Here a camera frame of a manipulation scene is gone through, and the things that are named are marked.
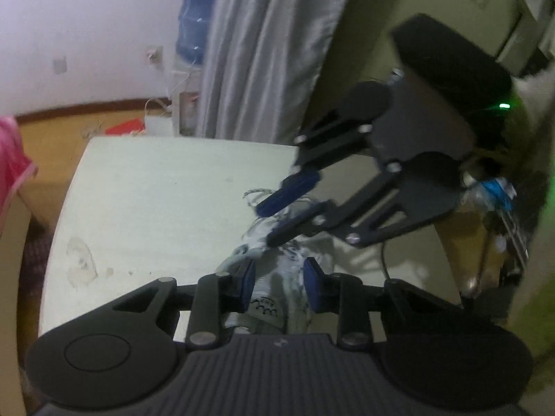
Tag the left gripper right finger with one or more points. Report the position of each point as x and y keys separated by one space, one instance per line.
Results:
x=343 y=295

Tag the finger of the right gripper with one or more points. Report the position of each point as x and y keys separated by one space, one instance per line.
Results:
x=310 y=222
x=291 y=189

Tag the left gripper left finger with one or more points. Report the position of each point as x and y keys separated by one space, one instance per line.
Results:
x=214 y=296

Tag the white black speckled shoelace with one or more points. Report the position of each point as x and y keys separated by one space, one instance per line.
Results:
x=296 y=251

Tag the white mint sneaker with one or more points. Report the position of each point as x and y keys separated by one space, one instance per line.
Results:
x=279 y=303

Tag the black tracker box green light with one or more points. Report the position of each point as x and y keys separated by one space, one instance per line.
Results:
x=470 y=80

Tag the cluttered side table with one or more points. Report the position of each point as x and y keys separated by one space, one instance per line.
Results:
x=484 y=243

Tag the white water dispenser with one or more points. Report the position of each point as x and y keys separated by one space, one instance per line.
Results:
x=184 y=98

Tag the grey curtain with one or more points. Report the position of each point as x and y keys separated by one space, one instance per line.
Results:
x=261 y=66

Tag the red gift box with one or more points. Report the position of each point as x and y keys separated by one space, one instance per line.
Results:
x=132 y=127

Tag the blue water bottle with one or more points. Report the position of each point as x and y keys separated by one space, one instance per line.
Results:
x=194 y=23

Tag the white wall socket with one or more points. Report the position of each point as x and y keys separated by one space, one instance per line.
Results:
x=154 y=55

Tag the white wall switch plate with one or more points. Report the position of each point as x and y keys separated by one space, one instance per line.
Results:
x=60 y=65

